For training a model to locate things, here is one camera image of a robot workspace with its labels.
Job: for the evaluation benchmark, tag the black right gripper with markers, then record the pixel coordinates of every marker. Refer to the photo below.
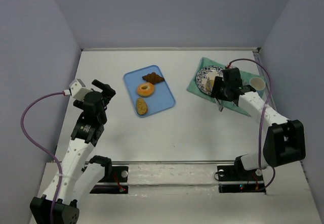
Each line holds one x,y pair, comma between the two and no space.
226,94

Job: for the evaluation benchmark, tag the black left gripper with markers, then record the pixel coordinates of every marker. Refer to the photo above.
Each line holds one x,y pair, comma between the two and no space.
102,95

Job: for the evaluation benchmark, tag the round yellow bun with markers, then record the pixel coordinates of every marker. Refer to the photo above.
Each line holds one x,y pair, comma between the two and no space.
209,85

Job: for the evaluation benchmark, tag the metal kitchen tongs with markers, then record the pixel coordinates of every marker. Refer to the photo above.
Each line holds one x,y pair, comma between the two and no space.
219,104

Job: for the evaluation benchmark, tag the oval seeded bread roll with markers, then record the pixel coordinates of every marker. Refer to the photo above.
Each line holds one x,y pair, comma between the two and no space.
141,106

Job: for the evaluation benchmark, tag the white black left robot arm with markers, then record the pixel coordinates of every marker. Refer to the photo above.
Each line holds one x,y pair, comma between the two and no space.
75,178

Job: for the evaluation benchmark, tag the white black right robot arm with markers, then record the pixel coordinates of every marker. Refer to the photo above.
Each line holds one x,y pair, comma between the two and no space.
284,142

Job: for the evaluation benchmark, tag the blue floral plate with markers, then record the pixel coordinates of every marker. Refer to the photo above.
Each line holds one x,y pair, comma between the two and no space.
203,74

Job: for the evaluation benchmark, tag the orange glazed donut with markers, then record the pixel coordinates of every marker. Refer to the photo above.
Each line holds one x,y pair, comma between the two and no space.
145,89

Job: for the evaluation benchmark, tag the light blue mug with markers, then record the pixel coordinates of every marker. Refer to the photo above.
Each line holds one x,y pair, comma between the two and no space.
258,83

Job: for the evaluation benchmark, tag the green cloth mat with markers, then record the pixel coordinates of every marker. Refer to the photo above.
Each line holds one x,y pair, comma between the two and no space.
246,76

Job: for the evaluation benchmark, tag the dark brown croissant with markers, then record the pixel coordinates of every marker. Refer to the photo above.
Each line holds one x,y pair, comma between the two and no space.
153,78

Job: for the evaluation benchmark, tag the blue plastic tray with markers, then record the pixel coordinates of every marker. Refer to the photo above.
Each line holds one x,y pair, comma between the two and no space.
162,98

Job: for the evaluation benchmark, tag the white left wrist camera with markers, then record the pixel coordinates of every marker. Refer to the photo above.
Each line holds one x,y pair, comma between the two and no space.
78,90

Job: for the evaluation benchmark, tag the aluminium front rail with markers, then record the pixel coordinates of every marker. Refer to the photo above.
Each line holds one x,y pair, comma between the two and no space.
175,162

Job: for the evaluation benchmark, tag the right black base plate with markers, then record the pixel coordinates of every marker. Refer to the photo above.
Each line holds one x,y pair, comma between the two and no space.
231,181

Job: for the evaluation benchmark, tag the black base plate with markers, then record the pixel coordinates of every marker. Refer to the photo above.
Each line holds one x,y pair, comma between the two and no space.
115,183
231,181

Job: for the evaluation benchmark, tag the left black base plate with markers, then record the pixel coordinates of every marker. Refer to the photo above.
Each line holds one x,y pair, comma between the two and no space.
115,183

